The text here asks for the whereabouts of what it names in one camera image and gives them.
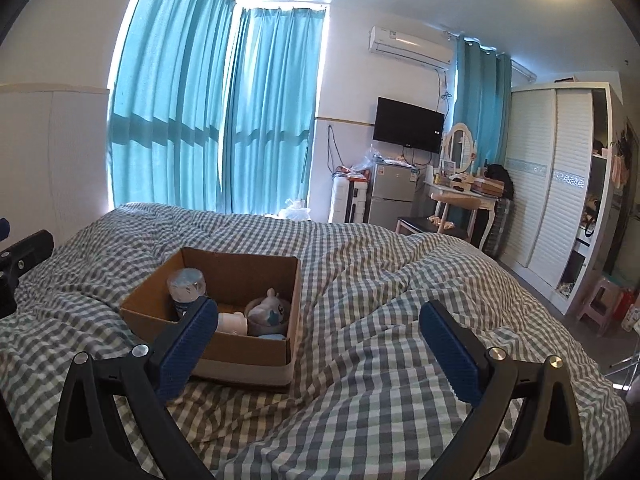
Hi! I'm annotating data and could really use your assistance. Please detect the white bear figurine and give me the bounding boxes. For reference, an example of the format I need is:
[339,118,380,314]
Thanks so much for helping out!
[244,288,291,337]

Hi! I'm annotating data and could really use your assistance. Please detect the pink plastic stool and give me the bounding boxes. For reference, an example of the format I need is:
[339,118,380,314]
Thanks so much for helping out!
[577,274,624,337]

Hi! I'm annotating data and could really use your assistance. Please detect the clear lidded jar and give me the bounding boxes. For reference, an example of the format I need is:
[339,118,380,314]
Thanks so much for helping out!
[166,268,206,316]

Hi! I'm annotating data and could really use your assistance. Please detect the checkered bed duvet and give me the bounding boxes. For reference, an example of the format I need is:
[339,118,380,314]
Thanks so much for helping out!
[1,204,631,479]

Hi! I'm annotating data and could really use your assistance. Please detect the brown cardboard box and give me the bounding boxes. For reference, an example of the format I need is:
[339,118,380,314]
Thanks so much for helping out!
[120,247,302,388]

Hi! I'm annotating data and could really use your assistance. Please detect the teal window curtains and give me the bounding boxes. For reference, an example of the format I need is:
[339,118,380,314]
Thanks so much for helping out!
[107,0,326,214]

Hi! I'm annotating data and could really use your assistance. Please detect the black cushioned stool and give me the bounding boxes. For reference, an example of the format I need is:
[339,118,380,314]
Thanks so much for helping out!
[395,217,470,242]

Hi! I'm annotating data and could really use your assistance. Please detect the white dressing table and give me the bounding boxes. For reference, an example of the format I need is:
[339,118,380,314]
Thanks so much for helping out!
[427,177,504,249]

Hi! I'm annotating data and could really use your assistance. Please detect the white sliding wardrobe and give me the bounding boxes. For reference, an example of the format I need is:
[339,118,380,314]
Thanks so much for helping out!
[501,81,627,314]

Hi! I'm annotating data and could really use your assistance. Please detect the silver mini fridge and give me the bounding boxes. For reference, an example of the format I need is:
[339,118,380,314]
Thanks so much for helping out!
[368,164,419,230]

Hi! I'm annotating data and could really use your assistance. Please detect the white oval vanity mirror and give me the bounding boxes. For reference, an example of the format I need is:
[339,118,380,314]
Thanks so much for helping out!
[440,122,476,172]

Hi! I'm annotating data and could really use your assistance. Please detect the white floor appliance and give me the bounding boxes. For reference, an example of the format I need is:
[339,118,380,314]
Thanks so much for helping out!
[329,174,349,223]

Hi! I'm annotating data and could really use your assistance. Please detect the teal side curtain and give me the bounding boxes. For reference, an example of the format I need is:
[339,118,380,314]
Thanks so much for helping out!
[454,35,512,172]

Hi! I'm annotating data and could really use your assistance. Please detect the white air conditioner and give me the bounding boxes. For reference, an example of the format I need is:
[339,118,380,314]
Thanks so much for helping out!
[369,26,454,70]

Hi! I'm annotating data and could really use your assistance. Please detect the black wall television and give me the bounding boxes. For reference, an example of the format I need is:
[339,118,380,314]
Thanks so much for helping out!
[373,96,445,153]

